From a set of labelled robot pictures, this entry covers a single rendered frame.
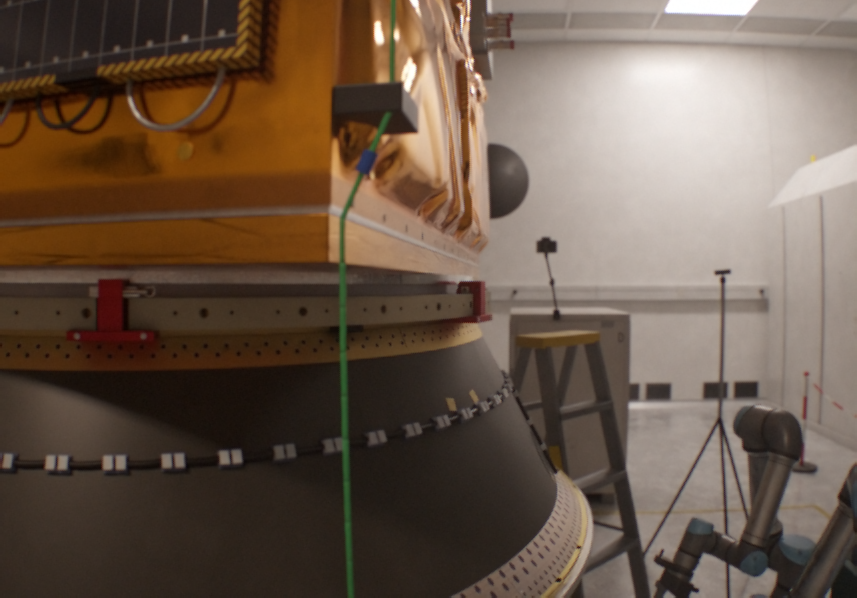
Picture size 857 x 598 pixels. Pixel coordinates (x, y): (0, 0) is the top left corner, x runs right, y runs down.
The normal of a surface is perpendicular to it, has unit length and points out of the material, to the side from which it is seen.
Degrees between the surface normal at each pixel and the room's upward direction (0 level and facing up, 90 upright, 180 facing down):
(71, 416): 62
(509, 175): 90
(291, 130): 97
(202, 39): 90
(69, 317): 90
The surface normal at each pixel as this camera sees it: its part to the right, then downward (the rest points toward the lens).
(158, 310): 0.37, -0.01
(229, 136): -0.15, 0.15
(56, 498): 0.20, -0.47
